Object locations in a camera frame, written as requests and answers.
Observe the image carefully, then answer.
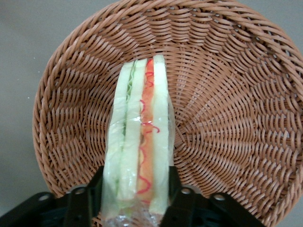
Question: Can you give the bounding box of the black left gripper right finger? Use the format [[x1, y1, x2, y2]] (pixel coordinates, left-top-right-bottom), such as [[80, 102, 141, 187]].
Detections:
[[160, 165, 266, 227]]

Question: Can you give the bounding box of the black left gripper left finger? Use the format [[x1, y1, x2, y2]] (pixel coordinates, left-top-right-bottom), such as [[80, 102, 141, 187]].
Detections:
[[0, 165, 105, 227]]

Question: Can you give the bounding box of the plastic-wrapped triangle sandwich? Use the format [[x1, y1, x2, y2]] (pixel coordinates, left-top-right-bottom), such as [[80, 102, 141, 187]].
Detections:
[[102, 54, 176, 227]]

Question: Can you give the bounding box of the brown round wicker basket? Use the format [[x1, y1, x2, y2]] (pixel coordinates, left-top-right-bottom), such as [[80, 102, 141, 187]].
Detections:
[[32, 0, 303, 227]]

